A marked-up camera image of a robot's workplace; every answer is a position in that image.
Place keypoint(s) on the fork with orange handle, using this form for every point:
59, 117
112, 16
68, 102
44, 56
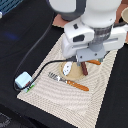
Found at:
76, 85

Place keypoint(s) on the knife with orange handle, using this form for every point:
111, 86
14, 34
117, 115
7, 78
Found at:
94, 62

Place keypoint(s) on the blue basket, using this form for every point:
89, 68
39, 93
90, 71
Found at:
7, 5

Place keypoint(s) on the light blue milk carton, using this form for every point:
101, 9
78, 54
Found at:
23, 80

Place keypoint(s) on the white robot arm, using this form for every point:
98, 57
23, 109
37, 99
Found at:
90, 32

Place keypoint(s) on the round tan plate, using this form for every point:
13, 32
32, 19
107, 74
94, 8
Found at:
75, 73

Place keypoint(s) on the brown sausage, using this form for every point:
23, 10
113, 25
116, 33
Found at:
84, 69

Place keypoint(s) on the beige bowl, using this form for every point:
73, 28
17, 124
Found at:
124, 15

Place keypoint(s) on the brown stove board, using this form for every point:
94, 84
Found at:
59, 22

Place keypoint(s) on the beige woven placemat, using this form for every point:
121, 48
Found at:
77, 107

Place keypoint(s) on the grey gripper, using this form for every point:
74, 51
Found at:
93, 52

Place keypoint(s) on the small white salt shaker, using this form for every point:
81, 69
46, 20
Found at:
67, 68

